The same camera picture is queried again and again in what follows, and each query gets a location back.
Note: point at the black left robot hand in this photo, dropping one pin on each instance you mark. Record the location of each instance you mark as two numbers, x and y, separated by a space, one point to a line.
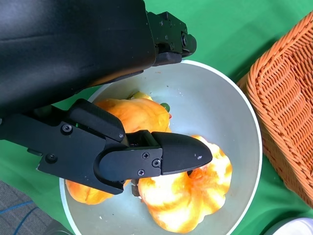
73 49

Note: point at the grey-green round bowl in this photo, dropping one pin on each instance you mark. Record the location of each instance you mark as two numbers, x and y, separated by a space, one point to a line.
207 98

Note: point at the orange white striped bun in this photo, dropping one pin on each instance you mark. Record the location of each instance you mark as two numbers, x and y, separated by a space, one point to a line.
183 208

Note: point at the orange wicker basket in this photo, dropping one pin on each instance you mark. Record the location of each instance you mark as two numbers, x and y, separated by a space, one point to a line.
281 98

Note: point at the lavender round plate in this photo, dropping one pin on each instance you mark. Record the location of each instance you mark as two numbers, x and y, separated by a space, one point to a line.
298 227

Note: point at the green tablecloth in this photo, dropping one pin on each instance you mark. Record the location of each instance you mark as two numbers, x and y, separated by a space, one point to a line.
220 29

